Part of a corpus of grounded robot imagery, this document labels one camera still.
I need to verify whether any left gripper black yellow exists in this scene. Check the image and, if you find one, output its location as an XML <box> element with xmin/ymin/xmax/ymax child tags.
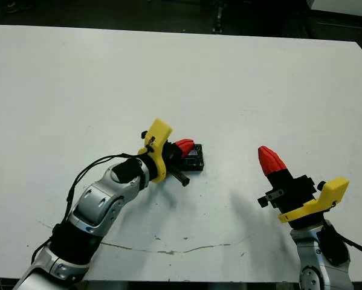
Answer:
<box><xmin>137</xmin><ymin>118</ymin><xmax>196</xmax><ymax>187</ymax></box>

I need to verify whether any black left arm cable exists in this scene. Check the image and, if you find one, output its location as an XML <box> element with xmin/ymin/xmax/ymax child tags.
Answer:
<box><xmin>31</xmin><ymin>153</ymin><xmax>143</xmax><ymax>264</ymax></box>

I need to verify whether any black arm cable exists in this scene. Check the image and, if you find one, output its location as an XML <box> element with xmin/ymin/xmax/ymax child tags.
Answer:
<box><xmin>337</xmin><ymin>231</ymin><xmax>362</xmax><ymax>261</ymax></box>
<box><xmin>31</xmin><ymin>153</ymin><xmax>143</xmax><ymax>264</ymax></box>

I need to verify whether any white background object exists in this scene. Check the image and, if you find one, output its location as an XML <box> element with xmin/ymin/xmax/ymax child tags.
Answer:
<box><xmin>307</xmin><ymin>0</ymin><xmax>362</xmax><ymax>16</ymax></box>

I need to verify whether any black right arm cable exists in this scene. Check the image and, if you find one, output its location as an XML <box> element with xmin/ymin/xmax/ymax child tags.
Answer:
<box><xmin>337</xmin><ymin>231</ymin><xmax>362</xmax><ymax>261</ymax></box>

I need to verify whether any black camera box lid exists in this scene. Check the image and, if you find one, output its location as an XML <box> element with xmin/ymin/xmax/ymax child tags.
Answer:
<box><xmin>180</xmin><ymin>144</ymin><xmax>207</xmax><ymax>174</ymax></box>

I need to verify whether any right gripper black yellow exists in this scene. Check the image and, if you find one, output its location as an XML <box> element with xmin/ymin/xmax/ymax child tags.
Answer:
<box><xmin>257</xmin><ymin>145</ymin><xmax>351</xmax><ymax>231</ymax></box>

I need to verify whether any dark metal pole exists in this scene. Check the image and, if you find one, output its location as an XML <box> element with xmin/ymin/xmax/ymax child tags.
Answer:
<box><xmin>211</xmin><ymin>0</ymin><xmax>225</xmax><ymax>34</ymax></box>

